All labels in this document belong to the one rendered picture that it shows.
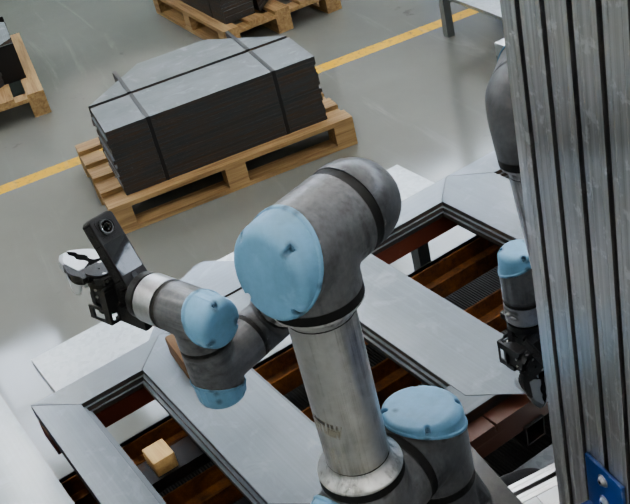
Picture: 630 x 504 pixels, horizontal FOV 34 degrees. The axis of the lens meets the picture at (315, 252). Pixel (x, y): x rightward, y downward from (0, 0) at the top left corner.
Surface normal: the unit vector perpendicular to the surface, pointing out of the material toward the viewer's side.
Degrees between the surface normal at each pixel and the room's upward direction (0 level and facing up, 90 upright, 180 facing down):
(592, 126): 90
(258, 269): 83
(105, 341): 0
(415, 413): 8
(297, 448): 0
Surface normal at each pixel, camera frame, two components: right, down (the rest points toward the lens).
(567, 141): -0.90, 0.38
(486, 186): -0.21, -0.82
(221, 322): 0.75, 0.22
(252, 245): -0.65, 0.43
